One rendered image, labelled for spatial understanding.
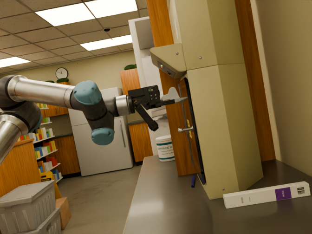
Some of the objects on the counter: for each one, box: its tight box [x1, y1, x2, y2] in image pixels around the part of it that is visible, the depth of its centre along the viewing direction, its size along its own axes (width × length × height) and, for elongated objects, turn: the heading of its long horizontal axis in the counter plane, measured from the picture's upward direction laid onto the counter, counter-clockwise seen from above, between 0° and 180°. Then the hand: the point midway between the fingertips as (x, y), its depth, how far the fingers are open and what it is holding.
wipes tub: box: [156, 135, 175, 162], centre depth 177 cm, size 13×13×15 cm
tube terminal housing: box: [169, 0, 264, 200], centre depth 111 cm, size 25×32×77 cm
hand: (184, 100), depth 100 cm, fingers closed
